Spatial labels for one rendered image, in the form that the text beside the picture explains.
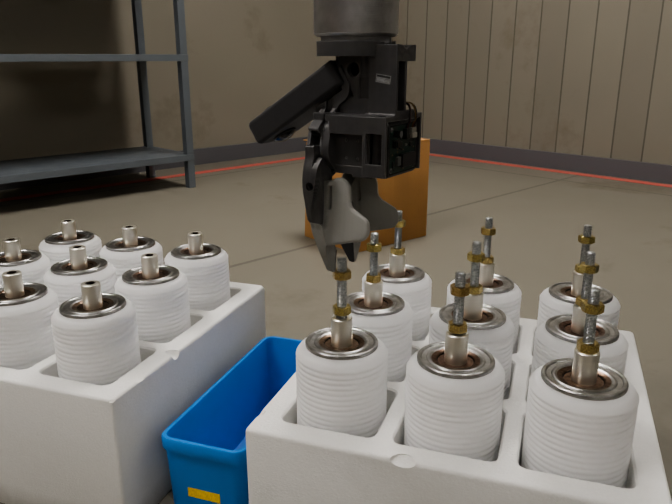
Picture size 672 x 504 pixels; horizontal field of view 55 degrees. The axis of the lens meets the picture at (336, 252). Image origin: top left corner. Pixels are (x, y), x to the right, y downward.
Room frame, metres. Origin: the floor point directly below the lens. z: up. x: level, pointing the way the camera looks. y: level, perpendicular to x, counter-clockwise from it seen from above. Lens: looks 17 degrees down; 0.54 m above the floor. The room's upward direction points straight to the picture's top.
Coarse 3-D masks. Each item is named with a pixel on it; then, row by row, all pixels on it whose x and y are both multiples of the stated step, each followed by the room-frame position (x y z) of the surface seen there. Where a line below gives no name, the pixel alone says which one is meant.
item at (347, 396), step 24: (312, 360) 0.58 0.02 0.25; (336, 360) 0.57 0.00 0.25; (360, 360) 0.57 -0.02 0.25; (384, 360) 0.59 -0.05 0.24; (312, 384) 0.57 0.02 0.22; (336, 384) 0.56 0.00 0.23; (360, 384) 0.57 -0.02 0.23; (384, 384) 0.59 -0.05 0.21; (312, 408) 0.57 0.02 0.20; (336, 408) 0.56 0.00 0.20; (360, 408) 0.57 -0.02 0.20; (384, 408) 0.59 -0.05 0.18; (360, 432) 0.57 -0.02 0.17
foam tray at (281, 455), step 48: (528, 336) 0.79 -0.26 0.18; (288, 384) 0.65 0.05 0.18; (528, 384) 0.70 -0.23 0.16; (288, 432) 0.56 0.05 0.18; (336, 432) 0.56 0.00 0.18; (384, 432) 0.56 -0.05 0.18; (288, 480) 0.55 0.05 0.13; (336, 480) 0.53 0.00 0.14; (384, 480) 0.52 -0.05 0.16; (432, 480) 0.50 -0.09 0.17; (480, 480) 0.49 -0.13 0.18; (528, 480) 0.48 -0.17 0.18; (576, 480) 0.48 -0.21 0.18
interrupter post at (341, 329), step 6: (336, 318) 0.61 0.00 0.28; (348, 318) 0.61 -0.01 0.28; (336, 324) 0.60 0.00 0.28; (342, 324) 0.60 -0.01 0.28; (348, 324) 0.60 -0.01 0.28; (336, 330) 0.60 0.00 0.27; (342, 330) 0.60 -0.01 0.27; (348, 330) 0.60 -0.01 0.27; (336, 336) 0.60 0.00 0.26; (342, 336) 0.60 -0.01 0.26; (348, 336) 0.60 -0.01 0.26; (336, 342) 0.60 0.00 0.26; (342, 342) 0.60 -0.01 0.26; (348, 342) 0.60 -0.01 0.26
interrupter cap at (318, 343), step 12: (312, 336) 0.62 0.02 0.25; (324, 336) 0.62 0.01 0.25; (360, 336) 0.62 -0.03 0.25; (372, 336) 0.62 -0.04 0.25; (312, 348) 0.59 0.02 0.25; (324, 348) 0.59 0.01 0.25; (336, 348) 0.60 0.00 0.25; (348, 348) 0.60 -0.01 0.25; (360, 348) 0.59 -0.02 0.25; (372, 348) 0.59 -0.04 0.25
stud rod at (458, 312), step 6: (456, 276) 0.57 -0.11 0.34; (462, 276) 0.57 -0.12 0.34; (456, 282) 0.57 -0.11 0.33; (462, 282) 0.57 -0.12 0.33; (456, 300) 0.57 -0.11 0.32; (462, 300) 0.57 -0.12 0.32; (456, 306) 0.57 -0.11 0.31; (462, 306) 0.57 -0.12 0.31; (456, 312) 0.57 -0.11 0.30; (462, 312) 0.57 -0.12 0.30; (456, 318) 0.57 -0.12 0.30; (462, 318) 0.57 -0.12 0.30; (456, 324) 0.57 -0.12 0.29
